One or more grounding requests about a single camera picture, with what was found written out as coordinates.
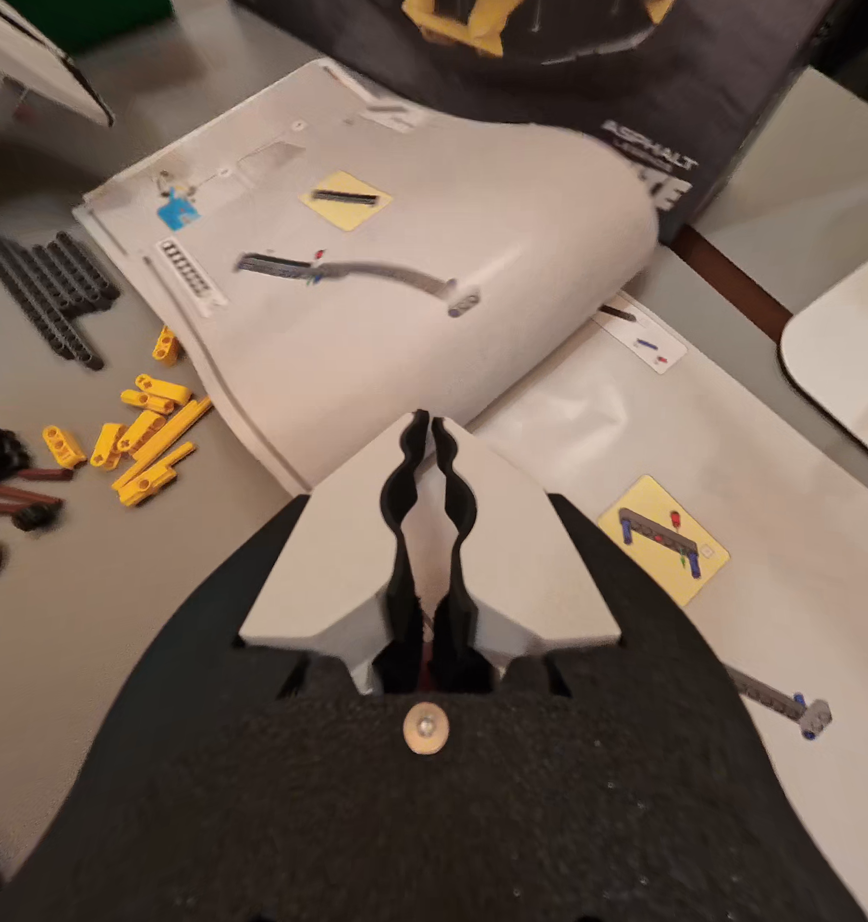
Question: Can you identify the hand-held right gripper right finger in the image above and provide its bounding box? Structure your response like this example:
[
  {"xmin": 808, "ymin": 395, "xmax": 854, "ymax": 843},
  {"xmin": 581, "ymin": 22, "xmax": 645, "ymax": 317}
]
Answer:
[{"xmin": 431, "ymin": 415, "xmax": 623, "ymax": 694}]

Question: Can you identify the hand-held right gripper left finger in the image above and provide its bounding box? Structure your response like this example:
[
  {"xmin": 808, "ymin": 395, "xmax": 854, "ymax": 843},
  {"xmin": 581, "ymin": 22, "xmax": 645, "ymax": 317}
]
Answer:
[{"xmin": 238, "ymin": 409, "xmax": 432, "ymax": 694}]

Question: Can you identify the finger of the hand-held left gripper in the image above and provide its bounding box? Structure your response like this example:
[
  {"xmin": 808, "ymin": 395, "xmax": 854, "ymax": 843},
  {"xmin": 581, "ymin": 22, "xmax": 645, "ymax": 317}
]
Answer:
[{"xmin": 0, "ymin": 0, "xmax": 115, "ymax": 129}]

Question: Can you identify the pile of yellow lego pieces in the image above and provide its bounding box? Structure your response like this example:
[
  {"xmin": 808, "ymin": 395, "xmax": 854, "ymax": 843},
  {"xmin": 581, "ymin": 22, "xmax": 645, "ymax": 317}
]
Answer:
[{"xmin": 42, "ymin": 324, "xmax": 215, "ymax": 509}]

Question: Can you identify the lego set box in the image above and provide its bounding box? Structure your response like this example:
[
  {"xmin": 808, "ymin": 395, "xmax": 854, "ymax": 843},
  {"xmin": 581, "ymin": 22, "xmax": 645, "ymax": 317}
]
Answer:
[{"xmin": 235, "ymin": 0, "xmax": 838, "ymax": 242}]

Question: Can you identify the green plastic bin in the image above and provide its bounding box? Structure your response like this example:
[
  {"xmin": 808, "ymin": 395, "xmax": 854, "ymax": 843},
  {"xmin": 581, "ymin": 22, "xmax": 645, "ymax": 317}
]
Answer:
[{"xmin": 9, "ymin": 0, "xmax": 175, "ymax": 55}]

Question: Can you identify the open instruction booklet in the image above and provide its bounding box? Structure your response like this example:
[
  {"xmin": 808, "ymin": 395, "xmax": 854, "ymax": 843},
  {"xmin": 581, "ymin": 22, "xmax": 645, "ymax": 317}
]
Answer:
[{"xmin": 73, "ymin": 58, "xmax": 868, "ymax": 922}]

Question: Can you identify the stack of dark grey beams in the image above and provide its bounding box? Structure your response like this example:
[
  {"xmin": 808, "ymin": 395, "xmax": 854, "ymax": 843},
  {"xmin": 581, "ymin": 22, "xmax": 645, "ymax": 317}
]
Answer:
[{"xmin": 0, "ymin": 223, "xmax": 122, "ymax": 373}]

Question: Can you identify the pile of black grey parts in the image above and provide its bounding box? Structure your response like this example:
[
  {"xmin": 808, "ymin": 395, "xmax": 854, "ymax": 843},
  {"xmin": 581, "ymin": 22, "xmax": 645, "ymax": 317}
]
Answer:
[{"xmin": 0, "ymin": 382, "xmax": 74, "ymax": 586}]

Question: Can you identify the document stand with wooden board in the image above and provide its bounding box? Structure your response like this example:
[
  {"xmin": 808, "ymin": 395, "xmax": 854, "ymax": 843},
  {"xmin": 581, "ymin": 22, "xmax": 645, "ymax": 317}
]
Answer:
[{"xmin": 780, "ymin": 241, "xmax": 868, "ymax": 473}]

